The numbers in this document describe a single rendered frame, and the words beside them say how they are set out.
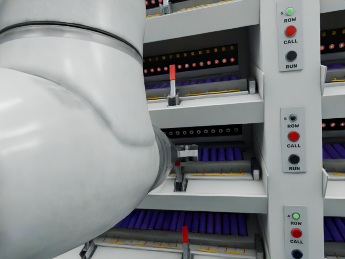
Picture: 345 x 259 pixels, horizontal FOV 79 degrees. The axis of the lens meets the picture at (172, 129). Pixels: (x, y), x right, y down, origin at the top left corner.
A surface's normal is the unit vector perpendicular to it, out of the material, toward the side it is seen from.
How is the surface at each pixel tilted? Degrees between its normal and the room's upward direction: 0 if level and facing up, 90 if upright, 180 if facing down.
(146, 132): 85
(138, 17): 103
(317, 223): 90
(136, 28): 96
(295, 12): 90
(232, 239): 19
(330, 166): 109
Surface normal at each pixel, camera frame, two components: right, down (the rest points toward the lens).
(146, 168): 0.97, 0.00
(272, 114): -0.24, 0.11
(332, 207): -0.20, 0.43
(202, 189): -0.15, -0.90
